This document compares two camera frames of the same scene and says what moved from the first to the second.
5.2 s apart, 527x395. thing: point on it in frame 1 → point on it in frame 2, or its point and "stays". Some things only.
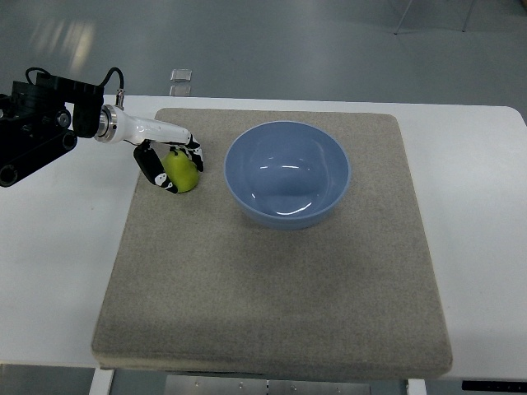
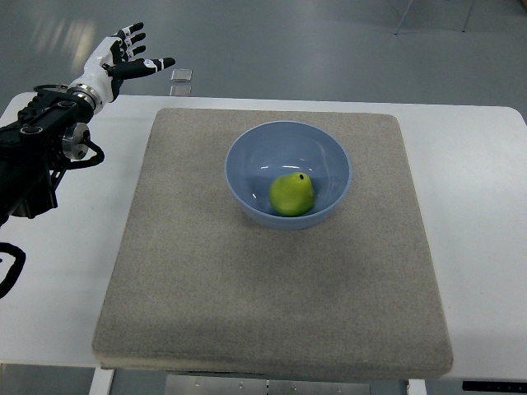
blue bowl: (286, 175) stays
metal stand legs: (409, 2) stays
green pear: (181, 170) → (291, 194)
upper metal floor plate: (181, 75) stays
